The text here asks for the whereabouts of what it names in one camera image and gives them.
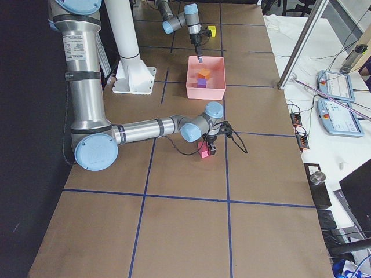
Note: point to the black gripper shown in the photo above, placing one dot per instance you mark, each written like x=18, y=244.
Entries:
x=195, y=39
x=211, y=139

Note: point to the pink foam block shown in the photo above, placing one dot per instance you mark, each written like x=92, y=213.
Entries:
x=203, y=150

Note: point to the orange foam block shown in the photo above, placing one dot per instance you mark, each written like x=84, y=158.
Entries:
x=203, y=73

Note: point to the purple foam block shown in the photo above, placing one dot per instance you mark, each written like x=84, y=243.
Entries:
x=201, y=83

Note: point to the yellow foam block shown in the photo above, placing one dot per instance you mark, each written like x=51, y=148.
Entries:
x=212, y=31

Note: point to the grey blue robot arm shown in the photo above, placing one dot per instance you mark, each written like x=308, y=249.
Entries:
x=95, y=140
x=188, y=18

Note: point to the pink plastic bin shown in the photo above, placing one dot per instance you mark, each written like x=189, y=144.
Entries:
x=216, y=84

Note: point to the orange black connector strip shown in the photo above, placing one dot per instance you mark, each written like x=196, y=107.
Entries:
x=300, y=131

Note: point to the black box with metal knob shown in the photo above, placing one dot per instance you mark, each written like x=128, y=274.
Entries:
x=316, y=180

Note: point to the lower teach pendant tablet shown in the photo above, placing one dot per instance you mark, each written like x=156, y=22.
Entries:
x=337, y=120

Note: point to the teach pendant tablet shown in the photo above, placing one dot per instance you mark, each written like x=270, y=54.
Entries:
x=335, y=84
x=337, y=120

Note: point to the upper teach pendant tablet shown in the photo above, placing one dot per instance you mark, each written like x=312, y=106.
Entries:
x=335, y=84

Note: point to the grey water bottle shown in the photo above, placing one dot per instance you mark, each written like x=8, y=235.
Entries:
x=353, y=58

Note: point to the white camera pole mount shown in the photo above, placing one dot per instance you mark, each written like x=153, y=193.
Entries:
x=133, y=76

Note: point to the aluminium frame post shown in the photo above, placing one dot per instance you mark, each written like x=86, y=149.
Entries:
x=308, y=28

